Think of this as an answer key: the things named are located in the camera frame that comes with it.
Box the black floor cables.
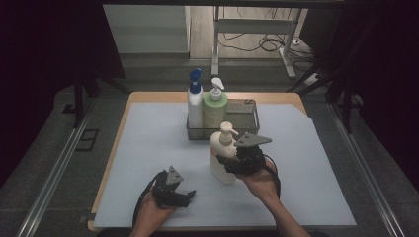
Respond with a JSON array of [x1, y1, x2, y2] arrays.
[[218, 6, 315, 72]]

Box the white cabinet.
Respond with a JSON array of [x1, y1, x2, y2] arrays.
[[103, 4, 192, 54]]

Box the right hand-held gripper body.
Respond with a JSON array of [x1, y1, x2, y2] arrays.
[[234, 131, 273, 176]]

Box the white metal desk frame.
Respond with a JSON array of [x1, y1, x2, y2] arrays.
[[210, 5, 302, 80]]

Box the cream pump bottle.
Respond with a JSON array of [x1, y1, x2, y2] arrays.
[[209, 121, 240, 186]]

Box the white bottle with blue pump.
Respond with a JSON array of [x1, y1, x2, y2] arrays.
[[186, 67, 205, 129]]

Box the dark curtain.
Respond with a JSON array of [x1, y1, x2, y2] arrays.
[[0, 0, 126, 189], [299, 0, 419, 192]]

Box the grey mesh basket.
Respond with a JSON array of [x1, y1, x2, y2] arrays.
[[186, 97, 261, 141]]

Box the green pump bottle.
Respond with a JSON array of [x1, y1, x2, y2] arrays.
[[202, 77, 229, 129]]

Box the person's left hand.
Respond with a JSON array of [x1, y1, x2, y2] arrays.
[[132, 191, 178, 233]]

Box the pale blue table mat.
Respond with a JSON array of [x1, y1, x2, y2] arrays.
[[93, 102, 358, 229]]

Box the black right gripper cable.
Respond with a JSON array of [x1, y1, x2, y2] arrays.
[[262, 153, 288, 237]]

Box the person's right hand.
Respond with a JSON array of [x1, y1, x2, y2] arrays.
[[236, 161, 281, 202]]

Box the black metal stand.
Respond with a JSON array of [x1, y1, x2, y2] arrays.
[[286, 65, 355, 134], [73, 75, 131, 129]]

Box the white power strip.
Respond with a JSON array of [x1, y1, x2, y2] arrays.
[[302, 73, 322, 87]]

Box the aluminium rail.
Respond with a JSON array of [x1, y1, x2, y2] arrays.
[[14, 98, 97, 237], [327, 102, 406, 237]]

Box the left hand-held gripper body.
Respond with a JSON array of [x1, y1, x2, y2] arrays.
[[152, 165, 186, 209]]

